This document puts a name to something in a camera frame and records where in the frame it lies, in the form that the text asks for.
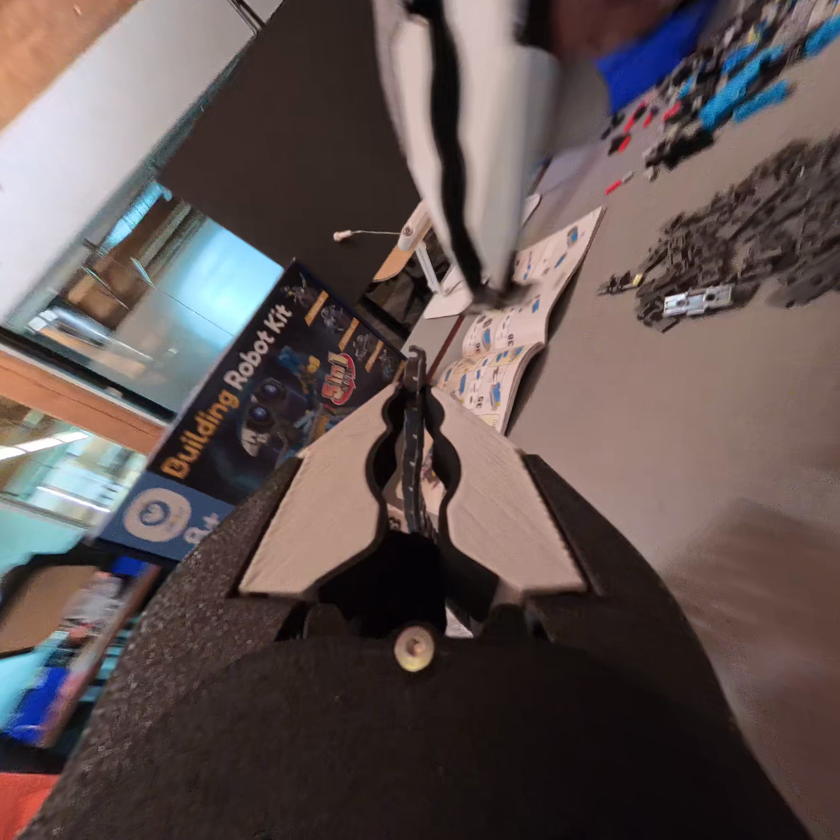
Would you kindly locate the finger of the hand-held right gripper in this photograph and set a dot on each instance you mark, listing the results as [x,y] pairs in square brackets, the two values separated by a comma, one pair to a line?
[512,144]
[417,118]

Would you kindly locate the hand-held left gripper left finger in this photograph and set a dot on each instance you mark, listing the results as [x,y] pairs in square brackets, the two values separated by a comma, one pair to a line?
[315,518]

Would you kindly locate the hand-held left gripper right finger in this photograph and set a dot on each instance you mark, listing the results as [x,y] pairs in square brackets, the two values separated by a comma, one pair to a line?
[505,518]

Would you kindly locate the pile of grey track links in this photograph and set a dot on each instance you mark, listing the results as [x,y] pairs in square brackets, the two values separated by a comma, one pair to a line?
[754,229]

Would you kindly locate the grey desk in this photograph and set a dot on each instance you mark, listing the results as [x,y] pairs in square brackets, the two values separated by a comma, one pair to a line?
[656,426]

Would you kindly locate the white book stand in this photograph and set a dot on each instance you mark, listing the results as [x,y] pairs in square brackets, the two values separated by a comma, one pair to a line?
[415,236]

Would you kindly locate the black partition panel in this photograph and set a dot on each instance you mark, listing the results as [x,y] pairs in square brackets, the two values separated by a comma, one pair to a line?
[295,131]

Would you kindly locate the robot kit box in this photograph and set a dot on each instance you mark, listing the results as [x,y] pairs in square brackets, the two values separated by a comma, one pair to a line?
[216,420]

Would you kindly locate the blue storage bin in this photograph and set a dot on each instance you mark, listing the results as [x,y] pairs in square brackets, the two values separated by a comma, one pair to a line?
[643,65]

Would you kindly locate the instruction booklet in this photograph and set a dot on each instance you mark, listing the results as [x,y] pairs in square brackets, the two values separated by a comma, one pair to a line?
[525,315]

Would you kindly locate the pile of small coloured bricks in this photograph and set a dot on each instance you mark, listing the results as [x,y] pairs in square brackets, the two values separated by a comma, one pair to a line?
[722,98]

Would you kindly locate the red storage bin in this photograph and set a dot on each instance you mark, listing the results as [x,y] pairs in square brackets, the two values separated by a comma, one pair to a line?
[19,807]

